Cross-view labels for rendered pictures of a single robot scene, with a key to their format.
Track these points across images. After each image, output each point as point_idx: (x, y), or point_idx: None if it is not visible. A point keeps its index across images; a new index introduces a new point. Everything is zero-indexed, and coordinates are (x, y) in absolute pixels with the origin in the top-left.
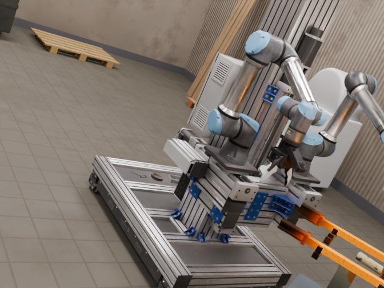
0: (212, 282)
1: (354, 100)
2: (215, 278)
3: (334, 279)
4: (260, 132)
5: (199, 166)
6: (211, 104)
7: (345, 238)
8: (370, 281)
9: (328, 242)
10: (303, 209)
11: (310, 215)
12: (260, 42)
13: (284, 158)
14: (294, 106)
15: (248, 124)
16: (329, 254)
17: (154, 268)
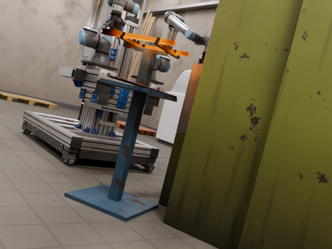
0: (100, 146)
1: (173, 30)
2: (101, 144)
3: (141, 61)
4: (117, 53)
5: (79, 71)
6: (89, 49)
7: (150, 48)
8: (153, 40)
9: (135, 41)
10: (125, 42)
11: (129, 44)
12: None
13: (112, 21)
14: None
15: (103, 37)
16: (130, 35)
17: (59, 145)
